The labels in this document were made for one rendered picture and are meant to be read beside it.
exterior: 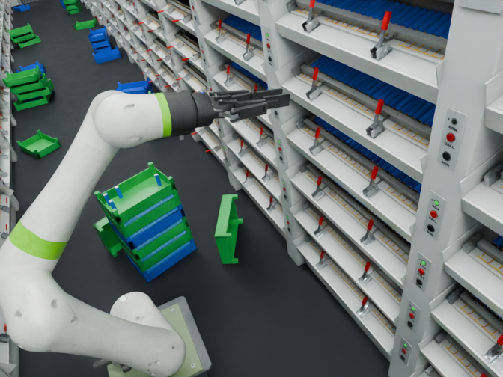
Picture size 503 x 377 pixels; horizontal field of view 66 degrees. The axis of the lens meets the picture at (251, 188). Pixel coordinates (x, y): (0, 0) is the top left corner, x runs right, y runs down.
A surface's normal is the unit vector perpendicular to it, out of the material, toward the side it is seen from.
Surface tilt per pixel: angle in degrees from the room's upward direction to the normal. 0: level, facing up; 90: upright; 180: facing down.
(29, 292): 12
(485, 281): 19
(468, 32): 90
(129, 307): 2
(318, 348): 0
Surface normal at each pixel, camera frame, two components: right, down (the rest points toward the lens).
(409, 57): -0.42, -0.60
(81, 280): -0.14, -0.76
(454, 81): -0.88, 0.39
